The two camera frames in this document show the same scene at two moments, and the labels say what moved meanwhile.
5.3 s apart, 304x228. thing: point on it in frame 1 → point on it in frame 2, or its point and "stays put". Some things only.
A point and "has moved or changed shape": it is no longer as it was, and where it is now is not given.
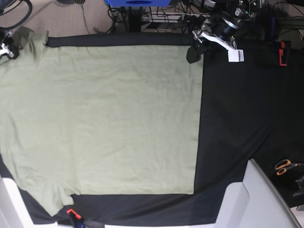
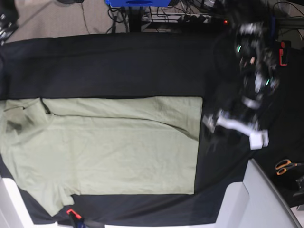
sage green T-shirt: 99,119 has moved or changed shape
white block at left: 14,213 stays put
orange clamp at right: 283,52 stays put
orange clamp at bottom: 77,215 stays put
